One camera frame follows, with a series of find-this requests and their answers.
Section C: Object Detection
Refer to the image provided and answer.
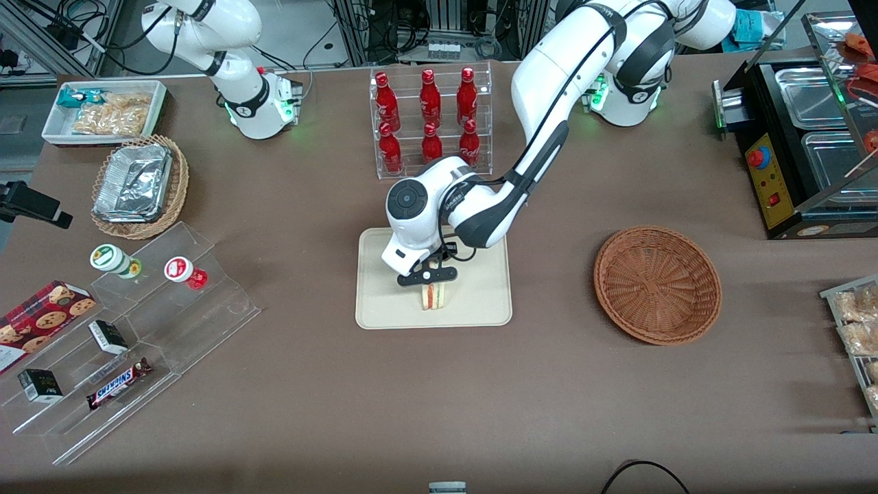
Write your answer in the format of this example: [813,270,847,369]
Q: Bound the beige plastic tray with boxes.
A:
[355,224,514,331]

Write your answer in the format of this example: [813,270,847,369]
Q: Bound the dark brown wicker basket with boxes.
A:
[593,226,723,346]

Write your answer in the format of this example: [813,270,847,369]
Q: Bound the light wicker basket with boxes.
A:
[90,134,190,241]

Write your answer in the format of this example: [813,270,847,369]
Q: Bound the tray of packaged bread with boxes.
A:
[819,274,878,434]

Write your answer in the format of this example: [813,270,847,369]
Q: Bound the clear acrylic bottle rack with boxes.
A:
[369,61,494,181]

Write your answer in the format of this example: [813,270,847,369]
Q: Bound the red cola bottle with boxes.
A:
[379,122,403,174]
[456,67,479,123]
[419,69,442,124]
[375,71,401,126]
[458,119,482,168]
[421,122,444,165]

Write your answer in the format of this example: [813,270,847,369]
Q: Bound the clear acrylic stepped stand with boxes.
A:
[0,220,262,467]

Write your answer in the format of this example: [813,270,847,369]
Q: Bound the red lid jar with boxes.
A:
[163,255,209,291]

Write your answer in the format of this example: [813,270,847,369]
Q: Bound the aluminium foil container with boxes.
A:
[92,143,173,224]

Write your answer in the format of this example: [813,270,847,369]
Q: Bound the green lid jar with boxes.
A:
[89,244,143,281]

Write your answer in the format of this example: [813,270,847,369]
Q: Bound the small black box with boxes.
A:
[17,368,64,403]
[88,319,130,356]

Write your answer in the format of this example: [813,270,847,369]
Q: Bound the snickers chocolate bar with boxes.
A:
[86,357,153,411]

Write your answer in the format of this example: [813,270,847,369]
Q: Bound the clear bag of crackers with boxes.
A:
[71,92,153,137]

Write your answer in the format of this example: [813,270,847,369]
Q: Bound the black food warmer appliance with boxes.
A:
[712,10,878,241]

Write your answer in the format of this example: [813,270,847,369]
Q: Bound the teal snack packet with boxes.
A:
[56,87,105,110]

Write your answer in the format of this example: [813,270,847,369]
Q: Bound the red cookie box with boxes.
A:
[0,280,97,377]

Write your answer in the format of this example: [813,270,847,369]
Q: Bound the white rectangular bin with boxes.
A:
[41,80,168,147]

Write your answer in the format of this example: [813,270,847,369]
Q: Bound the teal plastic bag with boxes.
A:
[731,9,785,47]

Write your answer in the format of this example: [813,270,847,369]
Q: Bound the steel warmer pan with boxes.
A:
[800,130,878,204]
[774,67,850,130]

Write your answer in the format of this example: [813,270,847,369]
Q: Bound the black cable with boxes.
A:
[601,460,691,494]

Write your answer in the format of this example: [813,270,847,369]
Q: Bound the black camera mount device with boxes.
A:
[0,180,73,230]

